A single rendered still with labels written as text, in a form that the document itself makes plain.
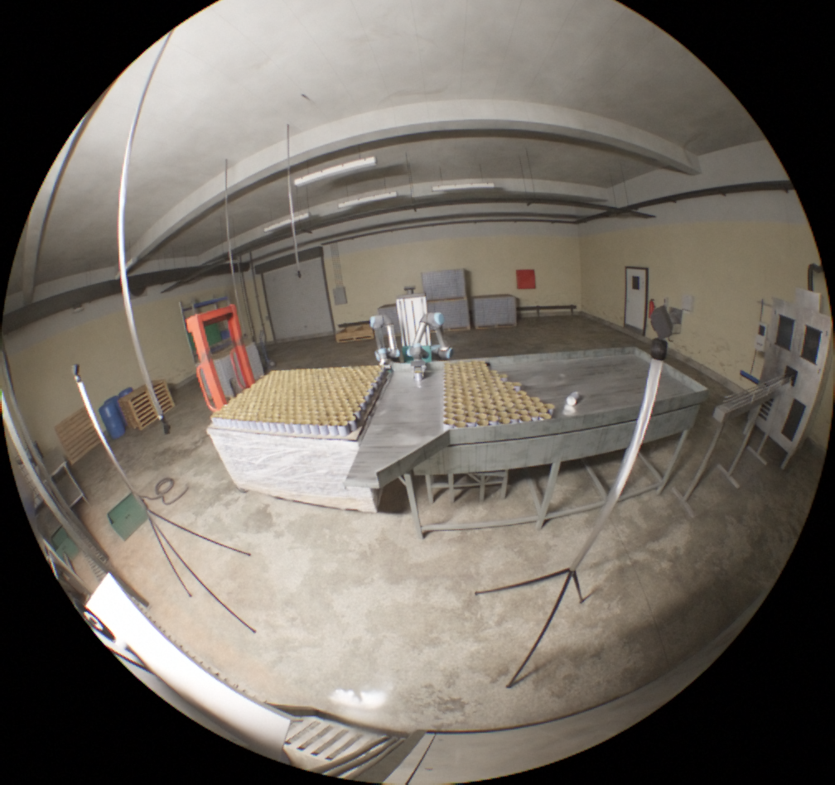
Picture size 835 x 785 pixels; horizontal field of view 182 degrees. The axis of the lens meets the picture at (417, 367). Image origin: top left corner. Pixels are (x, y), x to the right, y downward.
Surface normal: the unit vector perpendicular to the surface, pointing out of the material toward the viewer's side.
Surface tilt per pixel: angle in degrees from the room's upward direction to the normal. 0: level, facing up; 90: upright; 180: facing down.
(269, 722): 0
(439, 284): 91
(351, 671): 0
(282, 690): 0
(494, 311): 88
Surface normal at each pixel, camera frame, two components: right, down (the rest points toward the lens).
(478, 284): -0.09, 0.36
